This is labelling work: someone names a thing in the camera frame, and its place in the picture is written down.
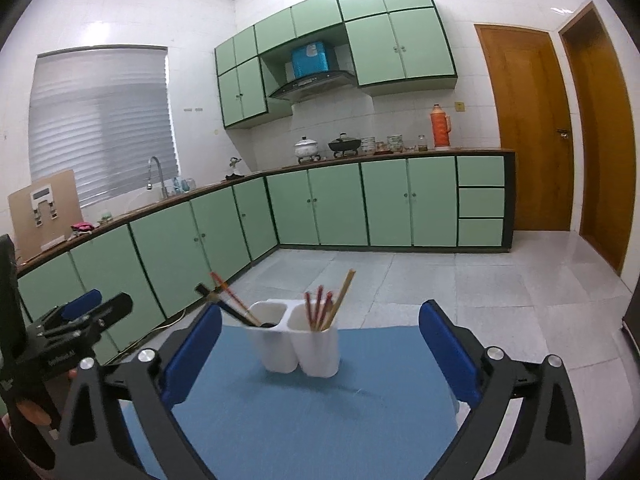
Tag white window blind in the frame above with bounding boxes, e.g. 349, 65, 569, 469
29, 46, 180, 208

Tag plain wooden door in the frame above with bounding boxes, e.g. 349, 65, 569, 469
558, 1, 637, 277

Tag blue box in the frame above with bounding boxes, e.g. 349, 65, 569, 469
291, 40, 331, 79

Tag person's left forearm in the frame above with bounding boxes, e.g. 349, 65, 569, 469
0, 412, 56, 480

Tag green kitchen cabinets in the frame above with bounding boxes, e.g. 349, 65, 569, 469
15, 149, 516, 368
215, 0, 459, 129

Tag metal kitchen faucet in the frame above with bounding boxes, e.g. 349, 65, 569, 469
146, 156, 169, 200

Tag blue table mat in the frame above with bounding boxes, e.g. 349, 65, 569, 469
120, 325, 461, 480

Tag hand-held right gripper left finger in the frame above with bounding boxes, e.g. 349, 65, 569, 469
55, 304, 223, 480

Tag green lower kitchen cabinets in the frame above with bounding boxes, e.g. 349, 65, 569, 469
15, 149, 516, 368

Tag white cooking pot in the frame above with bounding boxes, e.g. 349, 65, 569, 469
294, 136, 321, 160

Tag wooden door with handle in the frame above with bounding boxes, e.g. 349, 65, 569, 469
474, 24, 573, 232

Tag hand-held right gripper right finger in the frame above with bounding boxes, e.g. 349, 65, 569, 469
415, 300, 586, 480

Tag green upper kitchen cabinets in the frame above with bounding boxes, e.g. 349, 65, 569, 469
215, 0, 459, 129

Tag white utensil holder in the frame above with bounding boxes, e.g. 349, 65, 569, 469
248, 299, 341, 378

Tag white plastic bracket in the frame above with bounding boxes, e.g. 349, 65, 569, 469
30, 187, 59, 229

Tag dark object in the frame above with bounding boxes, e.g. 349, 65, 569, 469
620, 290, 640, 356

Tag person's left hand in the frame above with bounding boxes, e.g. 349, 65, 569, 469
19, 399, 54, 427

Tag black wok with lid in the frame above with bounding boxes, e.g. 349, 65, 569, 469
327, 133, 362, 156

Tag cardboard board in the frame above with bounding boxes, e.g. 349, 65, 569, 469
7, 169, 83, 256

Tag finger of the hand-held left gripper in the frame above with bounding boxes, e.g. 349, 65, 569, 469
93, 294, 134, 331
62, 290, 103, 322

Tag black range hood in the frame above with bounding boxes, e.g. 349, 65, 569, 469
268, 70, 357, 103

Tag orange thermos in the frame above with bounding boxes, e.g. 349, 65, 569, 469
431, 105, 452, 150

